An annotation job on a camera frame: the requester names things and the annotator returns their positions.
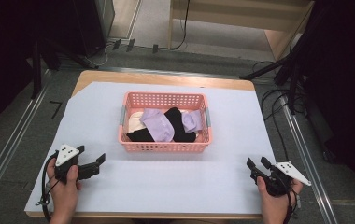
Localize large purple sock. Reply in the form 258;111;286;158
139;107;176;143

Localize black cabinet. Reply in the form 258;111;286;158
71;0;116;58

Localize long black sock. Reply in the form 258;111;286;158
163;106;197;144

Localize white table sheet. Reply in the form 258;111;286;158
23;81;277;216

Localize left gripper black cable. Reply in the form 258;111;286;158
35;151;59;223

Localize light wooden shelf frame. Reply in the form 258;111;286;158
167;0;316;63

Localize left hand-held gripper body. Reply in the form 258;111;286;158
53;143;81;185

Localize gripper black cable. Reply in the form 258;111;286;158
284;181;301;224
35;151;59;223

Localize metal floor rail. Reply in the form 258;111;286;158
280;94;339;224
0;68;52;217
96;65;241;80

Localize person's left hand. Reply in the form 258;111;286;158
46;158;83;218

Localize cream white sock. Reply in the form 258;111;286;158
127;111;146;133

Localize hanging black cable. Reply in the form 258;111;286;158
169;0;192;51

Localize white floor cable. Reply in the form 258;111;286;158
85;42;115;69

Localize pink plastic basket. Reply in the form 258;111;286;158
118;91;214;153

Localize black tripod stand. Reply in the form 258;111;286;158
239;0;323;116
29;34;99;100

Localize black floor cables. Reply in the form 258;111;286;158
251;60;310;162

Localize wooden table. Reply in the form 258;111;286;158
25;69;263;220

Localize short black sock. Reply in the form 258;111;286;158
125;127;156;143

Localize small purple sock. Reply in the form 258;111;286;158
181;109;204;134

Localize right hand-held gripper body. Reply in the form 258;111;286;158
250;161;312;198

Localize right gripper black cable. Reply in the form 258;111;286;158
284;181;301;224

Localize person's right hand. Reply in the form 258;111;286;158
256;175;305;223

